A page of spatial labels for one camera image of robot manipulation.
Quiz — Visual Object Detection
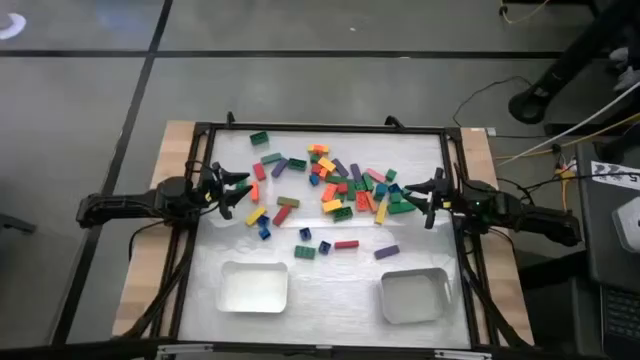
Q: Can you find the silver aluminium bracket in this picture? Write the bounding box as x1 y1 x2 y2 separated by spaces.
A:
155 342 215 359
433 349 494 360

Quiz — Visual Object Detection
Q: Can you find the black metal table frame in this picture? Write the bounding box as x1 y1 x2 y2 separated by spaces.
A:
164 119 501 351

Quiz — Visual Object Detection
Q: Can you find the yellow power cable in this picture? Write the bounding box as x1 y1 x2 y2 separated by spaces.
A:
553 167 586 244

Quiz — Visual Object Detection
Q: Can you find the white round floor marker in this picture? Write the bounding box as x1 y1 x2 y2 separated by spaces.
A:
0 12 27 41

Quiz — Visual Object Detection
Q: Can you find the black stand with round foot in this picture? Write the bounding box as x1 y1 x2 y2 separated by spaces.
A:
507 0 640 125

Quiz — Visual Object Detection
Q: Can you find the white cable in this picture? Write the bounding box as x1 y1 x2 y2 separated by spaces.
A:
496 82 640 167

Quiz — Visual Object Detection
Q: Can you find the white plastic bin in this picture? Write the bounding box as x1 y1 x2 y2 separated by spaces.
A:
215 260 290 315
379 266 454 325

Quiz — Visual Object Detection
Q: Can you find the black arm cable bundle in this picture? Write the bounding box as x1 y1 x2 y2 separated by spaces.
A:
459 229 531 349
119 219 199 341

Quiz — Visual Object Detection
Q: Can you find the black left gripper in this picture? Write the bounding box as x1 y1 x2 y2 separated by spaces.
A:
188 160 254 222

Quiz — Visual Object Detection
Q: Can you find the person's white shoe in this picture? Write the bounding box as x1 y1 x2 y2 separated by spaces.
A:
608 47 640 92

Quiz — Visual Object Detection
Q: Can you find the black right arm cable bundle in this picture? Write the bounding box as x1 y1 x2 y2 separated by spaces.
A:
459 229 531 349

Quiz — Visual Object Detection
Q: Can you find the white printed label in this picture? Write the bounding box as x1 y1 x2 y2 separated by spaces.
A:
590 159 640 192

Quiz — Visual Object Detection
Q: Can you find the black equipment case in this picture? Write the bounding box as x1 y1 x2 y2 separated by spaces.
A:
574 142 640 360

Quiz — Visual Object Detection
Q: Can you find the black floor cable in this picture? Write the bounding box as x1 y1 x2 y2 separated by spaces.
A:
451 74 534 129

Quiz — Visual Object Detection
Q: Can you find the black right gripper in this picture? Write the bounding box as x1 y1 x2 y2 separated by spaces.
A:
401 166 472 231

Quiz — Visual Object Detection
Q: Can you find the black left arm cable bundle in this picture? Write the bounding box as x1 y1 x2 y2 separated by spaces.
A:
119 219 199 341

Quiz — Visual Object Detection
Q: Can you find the black keyboard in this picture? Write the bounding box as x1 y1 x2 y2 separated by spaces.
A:
599 284 640 359

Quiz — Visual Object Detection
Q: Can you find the black furniture foot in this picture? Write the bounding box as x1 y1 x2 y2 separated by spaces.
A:
0 212 37 235

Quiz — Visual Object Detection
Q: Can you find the white device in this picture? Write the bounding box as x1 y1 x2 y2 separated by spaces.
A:
611 196 640 254

